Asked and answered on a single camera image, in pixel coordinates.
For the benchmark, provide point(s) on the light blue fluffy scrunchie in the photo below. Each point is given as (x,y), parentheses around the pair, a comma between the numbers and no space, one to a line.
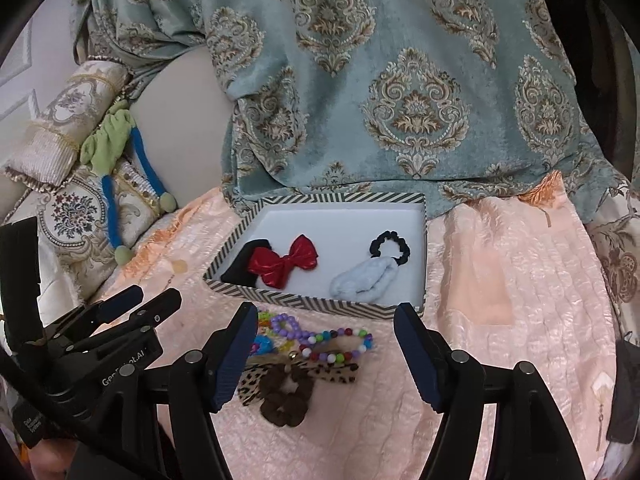
(365,282)

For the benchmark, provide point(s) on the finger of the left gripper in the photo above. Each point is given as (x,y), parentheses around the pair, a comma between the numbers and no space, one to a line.
(152,314)
(106,311)

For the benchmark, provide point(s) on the black velvet hair piece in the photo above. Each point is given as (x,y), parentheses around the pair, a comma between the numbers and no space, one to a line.
(238,272)

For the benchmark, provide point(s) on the striped black white tray box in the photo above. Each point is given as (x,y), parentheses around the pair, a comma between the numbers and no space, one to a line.
(341,226)

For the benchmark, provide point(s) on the black scrunchie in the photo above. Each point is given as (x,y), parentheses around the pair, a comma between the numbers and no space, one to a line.
(391,239)

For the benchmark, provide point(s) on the teal damask patterned curtain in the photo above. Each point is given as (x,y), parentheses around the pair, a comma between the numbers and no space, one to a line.
(452,99)

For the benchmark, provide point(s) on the red bow hair clip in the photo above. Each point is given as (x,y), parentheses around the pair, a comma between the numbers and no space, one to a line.
(274,270)

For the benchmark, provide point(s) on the leopard print brown scrunchie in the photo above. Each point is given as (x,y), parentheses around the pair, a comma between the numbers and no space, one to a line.
(283,385)

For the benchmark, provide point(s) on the person's left hand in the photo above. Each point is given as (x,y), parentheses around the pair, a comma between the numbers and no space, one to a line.
(51,459)

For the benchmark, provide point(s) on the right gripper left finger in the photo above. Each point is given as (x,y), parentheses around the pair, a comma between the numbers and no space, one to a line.
(227,352)

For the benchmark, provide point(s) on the floral embroidered cushion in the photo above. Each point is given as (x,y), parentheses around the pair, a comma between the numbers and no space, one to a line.
(72,222)

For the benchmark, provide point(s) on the beige embroidered bolster pillow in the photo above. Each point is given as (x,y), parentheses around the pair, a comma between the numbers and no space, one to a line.
(52,141)

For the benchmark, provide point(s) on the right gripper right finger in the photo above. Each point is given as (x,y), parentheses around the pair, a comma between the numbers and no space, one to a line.
(422,350)

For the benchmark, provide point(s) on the peach quilted bedspread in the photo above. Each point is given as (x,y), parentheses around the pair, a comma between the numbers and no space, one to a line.
(508,280)

